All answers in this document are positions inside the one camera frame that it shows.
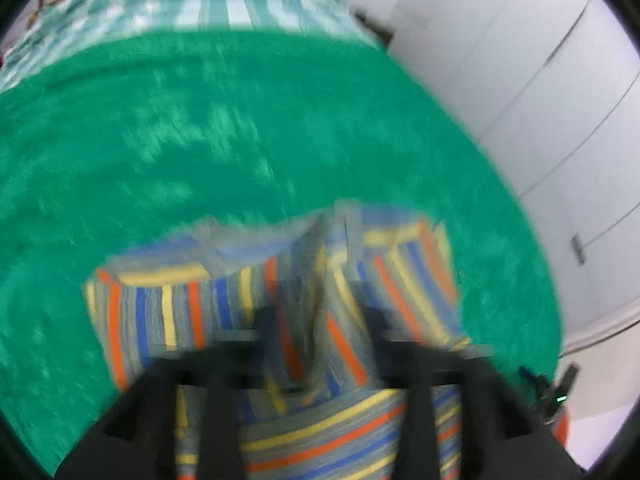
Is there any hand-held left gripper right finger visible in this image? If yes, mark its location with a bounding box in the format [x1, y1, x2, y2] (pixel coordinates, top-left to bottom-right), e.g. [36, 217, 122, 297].
[360, 309, 583, 480]

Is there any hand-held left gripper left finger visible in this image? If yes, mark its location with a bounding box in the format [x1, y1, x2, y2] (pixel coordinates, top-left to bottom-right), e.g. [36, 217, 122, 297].
[55, 307, 281, 480]

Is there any striped small shirt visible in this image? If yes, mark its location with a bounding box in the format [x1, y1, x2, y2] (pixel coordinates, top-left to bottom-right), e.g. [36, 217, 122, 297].
[82, 200, 496, 480]

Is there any person's orange clothing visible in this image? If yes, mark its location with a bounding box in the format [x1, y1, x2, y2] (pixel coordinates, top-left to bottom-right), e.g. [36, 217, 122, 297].
[550, 407, 573, 448]

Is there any green fuzzy blanket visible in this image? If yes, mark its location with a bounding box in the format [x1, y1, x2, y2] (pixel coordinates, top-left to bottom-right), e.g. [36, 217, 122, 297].
[0, 30, 566, 476]

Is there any white wardrobe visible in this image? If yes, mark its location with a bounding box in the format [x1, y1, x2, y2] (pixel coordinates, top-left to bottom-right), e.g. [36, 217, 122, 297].
[340, 0, 640, 356]

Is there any teal checkered bed sheet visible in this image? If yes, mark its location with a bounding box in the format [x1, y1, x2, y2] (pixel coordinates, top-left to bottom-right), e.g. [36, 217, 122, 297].
[0, 0, 386, 91]

